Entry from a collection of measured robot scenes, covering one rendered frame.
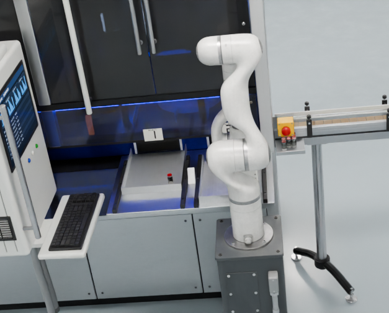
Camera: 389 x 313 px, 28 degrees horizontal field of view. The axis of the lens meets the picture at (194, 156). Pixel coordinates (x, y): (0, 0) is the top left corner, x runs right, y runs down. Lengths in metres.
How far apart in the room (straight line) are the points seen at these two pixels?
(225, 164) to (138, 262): 1.24
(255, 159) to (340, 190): 2.09
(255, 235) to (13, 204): 0.95
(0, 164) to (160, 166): 0.81
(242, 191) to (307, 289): 1.35
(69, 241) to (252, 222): 0.78
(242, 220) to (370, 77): 3.45
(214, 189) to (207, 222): 0.46
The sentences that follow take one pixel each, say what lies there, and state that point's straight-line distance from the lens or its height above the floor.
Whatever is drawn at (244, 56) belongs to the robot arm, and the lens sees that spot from 2.70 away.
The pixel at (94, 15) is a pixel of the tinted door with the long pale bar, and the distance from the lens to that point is 3.30.
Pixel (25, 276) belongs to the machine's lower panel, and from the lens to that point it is 4.08.
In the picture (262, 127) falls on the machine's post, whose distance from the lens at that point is 3.45.
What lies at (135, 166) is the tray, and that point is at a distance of 3.54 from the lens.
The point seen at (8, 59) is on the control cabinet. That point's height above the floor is 1.53.
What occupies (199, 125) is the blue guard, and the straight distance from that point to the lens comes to 3.45.
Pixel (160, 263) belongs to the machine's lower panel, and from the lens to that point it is 3.89.
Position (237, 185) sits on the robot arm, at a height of 1.13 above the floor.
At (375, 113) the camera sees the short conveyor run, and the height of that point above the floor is 0.96.
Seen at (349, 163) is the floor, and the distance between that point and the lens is 5.09.
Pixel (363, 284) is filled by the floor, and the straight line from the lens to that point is 4.13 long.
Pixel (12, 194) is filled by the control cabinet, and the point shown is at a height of 1.10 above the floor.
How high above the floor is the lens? 2.66
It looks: 30 degrees down
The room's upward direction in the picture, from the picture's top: 8 degrees counter-clockwise
